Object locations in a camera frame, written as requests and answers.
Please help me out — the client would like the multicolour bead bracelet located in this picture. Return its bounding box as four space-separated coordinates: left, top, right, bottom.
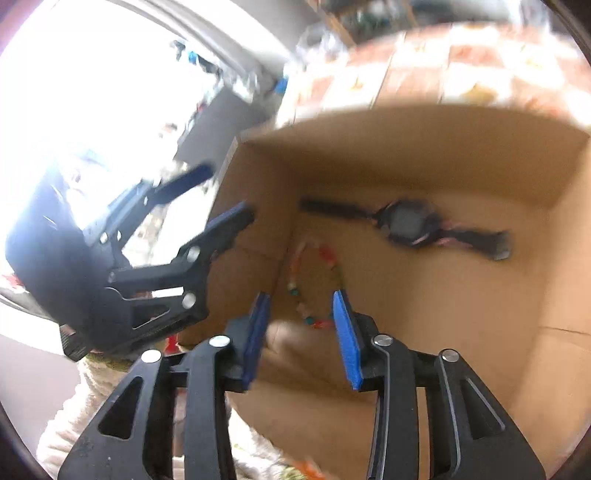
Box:
286 237 348 331

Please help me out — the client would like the brown cardboard box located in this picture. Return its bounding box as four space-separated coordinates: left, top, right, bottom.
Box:
180 104 590 479

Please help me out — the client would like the black wrist watch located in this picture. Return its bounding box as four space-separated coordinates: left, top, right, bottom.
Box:
300 197 512 261

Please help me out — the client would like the dark grey board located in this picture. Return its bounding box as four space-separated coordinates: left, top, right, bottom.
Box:
174 87 269 171

